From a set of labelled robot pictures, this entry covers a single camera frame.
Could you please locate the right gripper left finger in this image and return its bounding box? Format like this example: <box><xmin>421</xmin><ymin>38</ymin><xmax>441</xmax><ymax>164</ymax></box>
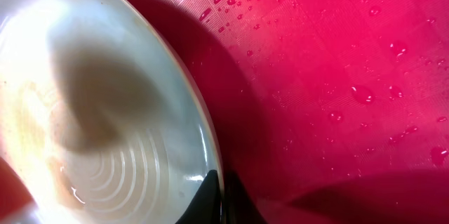
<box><xmin>176</xmin><ymin>170</ymin><xmax>221</xmax><ymax>224</ymax></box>

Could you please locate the red plastic tray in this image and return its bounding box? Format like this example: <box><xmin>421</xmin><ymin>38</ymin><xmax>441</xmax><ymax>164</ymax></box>
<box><xmin>0</xmin><ymin>0</ymin><xmax>449</xmax><ymax>224</ymax></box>

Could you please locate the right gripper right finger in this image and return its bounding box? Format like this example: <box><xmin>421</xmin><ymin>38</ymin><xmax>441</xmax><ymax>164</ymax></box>
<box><xmin>224</xmin><ymin>171</ymin><xmax>267</xmax><ymax>224</ymax></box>

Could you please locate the pale blue plate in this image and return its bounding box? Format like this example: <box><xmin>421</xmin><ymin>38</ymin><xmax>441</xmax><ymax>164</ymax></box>
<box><xmin>1</xmin><ymin>0</ymin><xmax>225</xmax><ymax>223</ymax></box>

